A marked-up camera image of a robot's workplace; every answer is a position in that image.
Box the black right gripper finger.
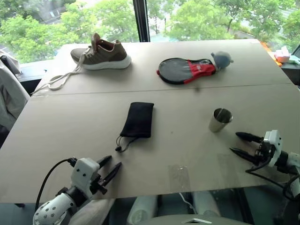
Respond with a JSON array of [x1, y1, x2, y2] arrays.
[[235, 132, 263, 143], [229, 147, 259, 165]]

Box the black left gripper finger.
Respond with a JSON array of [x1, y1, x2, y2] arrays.
[[97, 155, 113, 168], [100, 162, 123, 186]]

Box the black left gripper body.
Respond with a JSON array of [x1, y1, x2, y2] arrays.
[[90, 172, 109, 195]]

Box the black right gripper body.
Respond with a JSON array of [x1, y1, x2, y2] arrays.
[[254, 140, 274, 165]]

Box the cream fabric bundle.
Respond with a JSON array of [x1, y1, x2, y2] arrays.
[[69, 198, 116, 225]]

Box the stainless steel cup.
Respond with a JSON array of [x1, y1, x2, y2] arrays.
[[208, 107, 234, 133]]

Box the white rounded robot leg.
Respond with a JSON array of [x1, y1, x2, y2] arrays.
[[126, 194, 158, 225], [192, 190, 221, 217]]

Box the clear tape patch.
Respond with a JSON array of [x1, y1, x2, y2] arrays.
[[167, 164, 191, 188]]

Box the dark side table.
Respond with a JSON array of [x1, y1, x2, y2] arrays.
[[280, 61, 300, 86]]

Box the grey plush toy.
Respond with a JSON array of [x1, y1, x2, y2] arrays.
[[210, 51, 235, 71]]

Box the grey robot torso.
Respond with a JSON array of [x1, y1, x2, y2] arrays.
[[142, 211, 249, 225]]

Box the pink box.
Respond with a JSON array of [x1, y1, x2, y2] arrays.
[[274, 45, 292, 63]]

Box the teal paper item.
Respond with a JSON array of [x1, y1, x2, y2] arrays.
[[287, 54, 300, 65]]

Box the black red paddle cover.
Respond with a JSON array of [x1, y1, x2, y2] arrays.
[[156, 57, 218, 86]]

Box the olive brown sneaker white laces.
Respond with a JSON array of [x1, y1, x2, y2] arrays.
[[30, 32, 132, 96]]

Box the white cloth garment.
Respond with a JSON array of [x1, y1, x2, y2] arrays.
[[0, 48, 31, 150]]

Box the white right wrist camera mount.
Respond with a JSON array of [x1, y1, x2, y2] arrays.
[[262, 129, 282, 167]]

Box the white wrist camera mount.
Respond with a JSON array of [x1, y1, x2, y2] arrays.
[[262, 129, 282, 167], [71, 157, 100, 195]]

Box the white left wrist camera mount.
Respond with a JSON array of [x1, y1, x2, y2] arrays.
[[71, 157, 100, 195]]

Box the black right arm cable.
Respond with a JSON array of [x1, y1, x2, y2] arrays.
[[245, 158, 300, 203]]

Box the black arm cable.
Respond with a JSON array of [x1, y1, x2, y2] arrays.
[[245, 158, 300, 203], [34, 158, 78, 212]]

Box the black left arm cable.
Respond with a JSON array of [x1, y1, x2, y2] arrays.
[[34, 158, 78, 212]]

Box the black fabric pouch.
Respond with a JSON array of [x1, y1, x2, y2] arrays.
[[114, 102, 155, 153]]

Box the thin white cable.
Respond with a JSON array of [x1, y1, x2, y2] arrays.
[[179, 192, 195, 214]]

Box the black window frame post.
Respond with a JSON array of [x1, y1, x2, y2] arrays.
[[132, 0, 151, 43]]

